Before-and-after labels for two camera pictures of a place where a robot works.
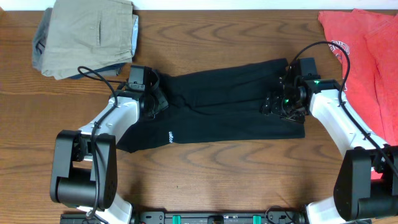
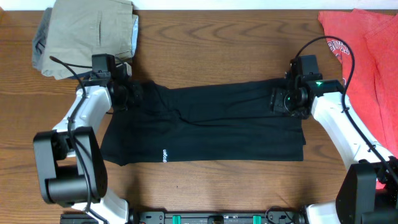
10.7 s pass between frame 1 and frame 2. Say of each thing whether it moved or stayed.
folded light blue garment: stayed
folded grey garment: stayed
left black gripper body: moved
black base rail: stayed
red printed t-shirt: stayed
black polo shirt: moved
